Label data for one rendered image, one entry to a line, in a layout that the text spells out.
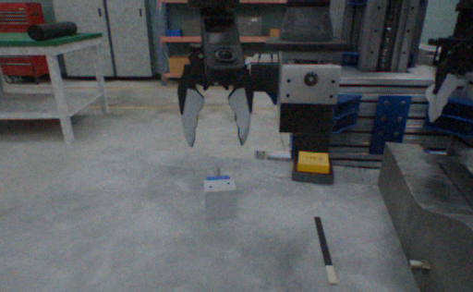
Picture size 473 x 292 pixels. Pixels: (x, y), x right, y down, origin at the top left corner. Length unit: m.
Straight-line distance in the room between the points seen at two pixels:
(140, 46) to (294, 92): 5.03
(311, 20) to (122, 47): 5.07
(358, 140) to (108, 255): 0.75
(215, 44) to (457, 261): 0.34
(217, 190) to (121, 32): 5.38
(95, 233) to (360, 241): 0.40
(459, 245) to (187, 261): 0.31
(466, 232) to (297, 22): 0.69
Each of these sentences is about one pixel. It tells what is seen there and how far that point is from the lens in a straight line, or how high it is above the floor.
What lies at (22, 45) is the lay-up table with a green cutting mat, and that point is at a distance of 3.17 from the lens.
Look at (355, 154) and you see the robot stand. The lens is 1.02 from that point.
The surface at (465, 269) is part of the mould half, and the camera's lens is 0.38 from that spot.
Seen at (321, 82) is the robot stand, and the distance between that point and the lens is 0.81.
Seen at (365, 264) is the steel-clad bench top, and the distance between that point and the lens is 0.49.
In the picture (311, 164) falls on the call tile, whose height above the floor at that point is 0.84.
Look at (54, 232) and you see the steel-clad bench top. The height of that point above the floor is 0.80.
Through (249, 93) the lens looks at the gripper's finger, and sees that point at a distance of 0.47.
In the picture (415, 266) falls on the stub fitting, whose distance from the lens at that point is 0.44.
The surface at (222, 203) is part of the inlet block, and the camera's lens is 0.52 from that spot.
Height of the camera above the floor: 1.11
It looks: 23 degrees down
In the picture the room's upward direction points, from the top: straight up
